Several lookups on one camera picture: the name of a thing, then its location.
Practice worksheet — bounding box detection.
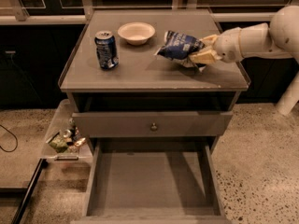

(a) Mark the black cable on floor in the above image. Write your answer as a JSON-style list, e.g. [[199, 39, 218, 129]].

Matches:
[[0, 123, 19, 153]]

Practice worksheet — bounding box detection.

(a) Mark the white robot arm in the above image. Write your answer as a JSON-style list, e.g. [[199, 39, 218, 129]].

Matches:
[[189, 6, 299, 64]]

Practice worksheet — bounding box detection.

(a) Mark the grey wooden drawer cabinet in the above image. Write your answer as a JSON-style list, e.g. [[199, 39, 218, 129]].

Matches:
[[60, 10, 249, 147]]

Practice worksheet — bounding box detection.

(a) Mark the white railing frame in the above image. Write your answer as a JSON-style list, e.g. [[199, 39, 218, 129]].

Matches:
[[0, 0, 299, 24]]

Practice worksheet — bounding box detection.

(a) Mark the grey top drawer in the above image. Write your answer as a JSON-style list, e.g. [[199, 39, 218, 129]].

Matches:
[[73, 111, 233, 138]]

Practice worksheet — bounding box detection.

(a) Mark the blue soda can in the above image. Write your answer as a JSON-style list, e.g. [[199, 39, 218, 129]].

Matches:
[[94, 31, 119, 70]]

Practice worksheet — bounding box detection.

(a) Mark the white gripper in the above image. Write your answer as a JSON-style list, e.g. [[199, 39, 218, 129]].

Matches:
[[189, 27, 243, 64]]

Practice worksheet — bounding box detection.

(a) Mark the white paper bowl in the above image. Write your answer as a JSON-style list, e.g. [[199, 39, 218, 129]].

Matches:
[[118, 22, 155, 46]]

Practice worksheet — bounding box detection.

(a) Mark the blue Kettle chip bag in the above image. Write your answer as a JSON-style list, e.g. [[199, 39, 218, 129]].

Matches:
[[156, 31, 206, 72]]

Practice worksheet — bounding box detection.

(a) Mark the clear plastic bin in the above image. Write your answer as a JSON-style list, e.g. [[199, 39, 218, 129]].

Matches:
[[41, 99, 92, 161]]

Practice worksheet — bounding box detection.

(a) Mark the silver can in bin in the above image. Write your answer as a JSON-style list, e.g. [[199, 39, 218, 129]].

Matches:
[[62, 129, 72, 138]]

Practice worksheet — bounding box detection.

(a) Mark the black floor rail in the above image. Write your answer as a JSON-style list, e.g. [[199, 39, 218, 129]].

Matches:
[[11, 159, 48, 224]]

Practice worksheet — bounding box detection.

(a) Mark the open grey middle drawer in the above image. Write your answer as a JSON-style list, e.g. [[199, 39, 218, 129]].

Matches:
[[71, 140, 234, 224]]

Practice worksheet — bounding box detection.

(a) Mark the green snack packet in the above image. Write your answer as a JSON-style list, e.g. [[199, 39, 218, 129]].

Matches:
[[49, 134, 68, 153]]

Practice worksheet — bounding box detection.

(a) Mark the round brass drawer knob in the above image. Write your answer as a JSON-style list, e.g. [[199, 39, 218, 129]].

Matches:
[[150, 123, 158, 132]]

